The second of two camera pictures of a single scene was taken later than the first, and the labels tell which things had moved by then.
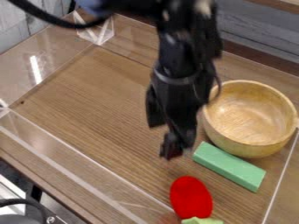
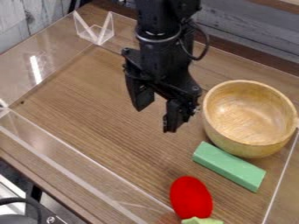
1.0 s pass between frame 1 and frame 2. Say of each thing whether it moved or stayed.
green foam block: stayed
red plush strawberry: stayed
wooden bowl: stayed
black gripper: moved
